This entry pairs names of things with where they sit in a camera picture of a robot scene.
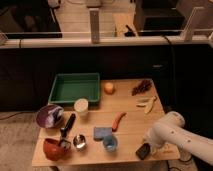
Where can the white cup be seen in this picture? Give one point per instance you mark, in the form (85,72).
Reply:
(81,107)

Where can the green plastic tray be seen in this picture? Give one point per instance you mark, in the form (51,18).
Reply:
(67,88)

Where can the blue glass cup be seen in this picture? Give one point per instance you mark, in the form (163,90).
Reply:
(110,143)

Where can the orange fruit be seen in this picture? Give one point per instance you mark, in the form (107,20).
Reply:
(109,88)

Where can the blue sponge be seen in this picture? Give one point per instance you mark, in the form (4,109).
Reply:
(100,132)

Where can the orange carrot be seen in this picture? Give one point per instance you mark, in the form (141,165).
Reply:
(117,121)

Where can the small metal cup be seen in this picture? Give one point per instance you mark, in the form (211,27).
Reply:
(79,142)

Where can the purple white bowl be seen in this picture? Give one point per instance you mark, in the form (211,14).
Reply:
(49,116)

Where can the yellow banana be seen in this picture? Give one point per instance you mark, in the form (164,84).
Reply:
(150,104)

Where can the bunch of dark grapes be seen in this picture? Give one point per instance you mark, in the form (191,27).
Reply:
(142,87)

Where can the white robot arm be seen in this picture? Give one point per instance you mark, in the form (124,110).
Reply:
(169,129)

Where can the red bowl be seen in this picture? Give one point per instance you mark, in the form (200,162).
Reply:
(55,149)

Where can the black eraser block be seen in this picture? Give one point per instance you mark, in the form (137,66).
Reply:
(143,151)

